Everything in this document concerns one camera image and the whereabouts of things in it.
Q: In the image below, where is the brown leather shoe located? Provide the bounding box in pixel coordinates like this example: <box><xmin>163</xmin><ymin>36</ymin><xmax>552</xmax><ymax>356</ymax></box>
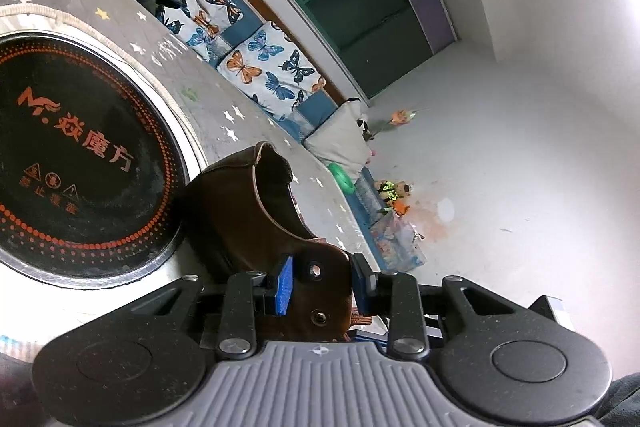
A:
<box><xmin>179</xmin><ymin>142</ymin><xmax>352</xmax><ymax>341</ymax></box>

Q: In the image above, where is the brown shoelace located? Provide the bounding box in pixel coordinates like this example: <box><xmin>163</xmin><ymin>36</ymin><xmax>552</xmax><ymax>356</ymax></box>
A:
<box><xmin>350</xmin><ymin>308</ymin><xmax>387</xmax><ymax>331</ymax></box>

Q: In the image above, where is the plastic toy bag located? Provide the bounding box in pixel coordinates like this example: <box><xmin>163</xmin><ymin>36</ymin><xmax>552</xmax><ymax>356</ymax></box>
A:
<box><xmin>370</xmin><ymin>212</ymin><xmax>426</xmax><ymax>272</ymax></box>

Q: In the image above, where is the plush toy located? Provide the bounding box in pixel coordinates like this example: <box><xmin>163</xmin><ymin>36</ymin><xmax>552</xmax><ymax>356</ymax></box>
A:
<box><xmin>374</xmin><ymin>180</ymin><xmax>412</xmax><ymax>217</ymax></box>

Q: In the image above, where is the green ball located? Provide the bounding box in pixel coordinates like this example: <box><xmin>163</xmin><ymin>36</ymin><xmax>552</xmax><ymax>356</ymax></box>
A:
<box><xmin>328</xmin><ymin>162</ymin><xmax>356</xmax><ymax>195</ymax></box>

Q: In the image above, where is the beige cushion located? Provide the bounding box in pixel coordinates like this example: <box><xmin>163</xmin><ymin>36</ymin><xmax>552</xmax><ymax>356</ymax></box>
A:
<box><xmin>303</xmin><ymin>98</ymin><xmax>372</xmax><ymax>183</ymax></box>

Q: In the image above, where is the blue sofa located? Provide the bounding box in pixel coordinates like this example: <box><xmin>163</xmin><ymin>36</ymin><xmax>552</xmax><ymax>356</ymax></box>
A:
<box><xmin>142</xmin><ymin>0</ymin><xmax>396</xmax><ymax>269</ymax></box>

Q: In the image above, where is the colourful flower toy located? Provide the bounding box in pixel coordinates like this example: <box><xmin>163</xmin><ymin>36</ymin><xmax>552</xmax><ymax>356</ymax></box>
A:
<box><xmin>370</xmin><ymin>109</ymin><xmax>416</xmax><ymax>135</ymax></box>

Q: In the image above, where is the round induction cooktop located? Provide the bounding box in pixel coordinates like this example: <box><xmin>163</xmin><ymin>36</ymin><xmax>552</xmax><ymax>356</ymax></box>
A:
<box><xmin>1</xmin><ymin>4</ymin><xmax>205</xmax><ymax>289</ymax></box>

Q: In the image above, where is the butterfly pillow right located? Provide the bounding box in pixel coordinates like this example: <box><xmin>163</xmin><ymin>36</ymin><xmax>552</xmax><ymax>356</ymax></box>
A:
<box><xmin>217</xmin><ymin>22</ymin><xmax>326</xmax><ymax>120</ymax></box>

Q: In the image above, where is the butterfly pillow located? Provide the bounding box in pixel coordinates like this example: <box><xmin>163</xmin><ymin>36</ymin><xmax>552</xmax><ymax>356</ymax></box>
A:
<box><xmin>217</xmin><ymin>22</ymin><xmax>326</xmax><ymax>120</ymax></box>
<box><xmin>155</xmin><ymin>0</ymin><xmax>243</xmax><ymax>66</ymax></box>

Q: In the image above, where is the butterfly pillow left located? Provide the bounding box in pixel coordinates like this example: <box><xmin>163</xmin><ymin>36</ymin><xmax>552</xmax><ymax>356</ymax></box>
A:
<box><xmin>155</xmin><ymin>0</ymin><xmax>243</xmax><ymax>66</ymax></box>

